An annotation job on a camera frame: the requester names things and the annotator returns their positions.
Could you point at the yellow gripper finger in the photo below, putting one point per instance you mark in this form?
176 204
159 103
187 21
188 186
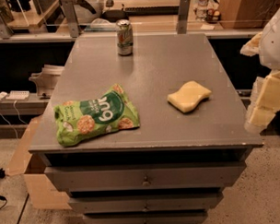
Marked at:
265 102
251 47

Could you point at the yellow sponge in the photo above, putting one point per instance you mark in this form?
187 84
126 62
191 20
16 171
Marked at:
186 98

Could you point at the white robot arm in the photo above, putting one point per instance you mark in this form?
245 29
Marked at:
269 49

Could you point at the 7up soda can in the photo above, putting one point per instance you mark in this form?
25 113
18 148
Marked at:
124 37

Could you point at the large cardboard box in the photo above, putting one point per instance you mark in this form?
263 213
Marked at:
240 14

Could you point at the clear plastic bottle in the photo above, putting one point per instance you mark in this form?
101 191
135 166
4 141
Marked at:
201 9

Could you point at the top grey drawer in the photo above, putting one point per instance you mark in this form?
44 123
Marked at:
145 176

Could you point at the grey drawer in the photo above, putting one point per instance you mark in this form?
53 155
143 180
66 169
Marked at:
145 176
170 217
144 203

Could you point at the grey drawer cabinet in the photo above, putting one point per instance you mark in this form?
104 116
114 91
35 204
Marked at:
160 64

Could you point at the black keyboard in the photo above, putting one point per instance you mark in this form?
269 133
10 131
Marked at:
151 11

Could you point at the black bowl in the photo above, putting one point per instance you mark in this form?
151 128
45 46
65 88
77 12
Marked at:
114 15

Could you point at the green rice chips bag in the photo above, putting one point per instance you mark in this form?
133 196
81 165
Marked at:
77 121

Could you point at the bottom grey drawer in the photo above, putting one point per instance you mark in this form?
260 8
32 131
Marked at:
170 217

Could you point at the white plastic part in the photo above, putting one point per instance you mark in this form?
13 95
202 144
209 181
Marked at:
46 79

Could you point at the middle grey drawer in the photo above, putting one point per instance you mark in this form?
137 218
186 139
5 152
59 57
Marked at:
144 203

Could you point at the white power strip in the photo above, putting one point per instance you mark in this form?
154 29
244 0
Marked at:
17 95

